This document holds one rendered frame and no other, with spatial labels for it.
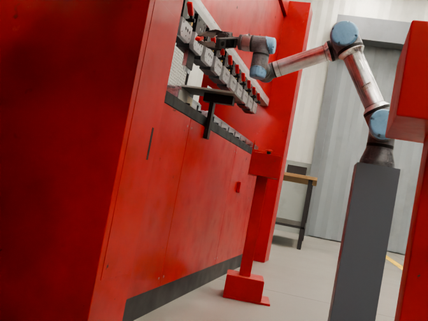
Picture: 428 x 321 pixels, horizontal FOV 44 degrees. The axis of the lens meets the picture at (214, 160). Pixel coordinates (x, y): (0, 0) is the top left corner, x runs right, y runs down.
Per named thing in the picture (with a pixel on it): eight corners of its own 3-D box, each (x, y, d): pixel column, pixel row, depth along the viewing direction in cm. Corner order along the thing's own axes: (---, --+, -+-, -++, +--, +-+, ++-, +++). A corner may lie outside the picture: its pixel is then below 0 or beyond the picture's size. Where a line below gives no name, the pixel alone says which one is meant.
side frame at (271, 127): (264, 262, 453) (311, 2, 465) (171, 242, 475) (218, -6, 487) (269, 260, 478) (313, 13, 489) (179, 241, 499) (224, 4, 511)
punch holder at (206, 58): (204, 60, 267) (209, 28, 268) (188, 57, 269) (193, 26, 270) (211, 67, 281) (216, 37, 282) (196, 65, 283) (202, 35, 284)
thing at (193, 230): (88, 344, 166) (138, 86, 171) (30, 327, 172) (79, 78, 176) (253, 260, 456) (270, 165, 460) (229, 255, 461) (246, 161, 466)
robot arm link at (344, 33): (402, 135, 227) (353, 25, 238) (404, 130, 213) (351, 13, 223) (374, 146, 230) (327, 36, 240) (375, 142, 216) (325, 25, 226)
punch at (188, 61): (185, 69, 253) (188, 50, 253) (181, 69, 253) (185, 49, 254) (191, 74, 262) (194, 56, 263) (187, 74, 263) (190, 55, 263)
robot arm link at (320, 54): (355, 34, 248) (255, 67, 260) (354, 26, 238) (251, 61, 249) (362, 57, 246) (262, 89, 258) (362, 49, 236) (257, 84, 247)
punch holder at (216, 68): (213, 70, 286) (219, 40, 287) (199, 68, 288) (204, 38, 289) (220, 76, 301) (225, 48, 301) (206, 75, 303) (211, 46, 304)
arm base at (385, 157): (391, 171, 241) (395, 149, 241) (396, 168, 226) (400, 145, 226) (357, 165, 244) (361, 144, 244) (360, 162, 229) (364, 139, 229)
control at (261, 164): (278, 179, 279) (284, 145, 280) (248, 173, 280) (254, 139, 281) (275, 179, 299) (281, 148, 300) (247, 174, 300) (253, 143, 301)
